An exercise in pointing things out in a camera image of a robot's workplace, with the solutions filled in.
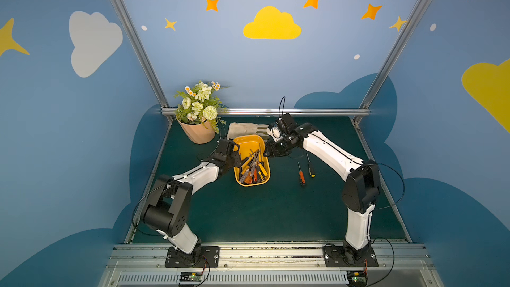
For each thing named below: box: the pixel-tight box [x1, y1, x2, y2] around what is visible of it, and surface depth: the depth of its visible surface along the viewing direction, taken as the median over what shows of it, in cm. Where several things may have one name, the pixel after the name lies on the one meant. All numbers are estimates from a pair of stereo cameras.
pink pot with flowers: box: [173, 81, 231, 145], surface depth 91 cm
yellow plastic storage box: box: [233, 134, 271, 187], surface depth 96 cm
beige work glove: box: [227, 122, 270, 141], surface depth 118 cm
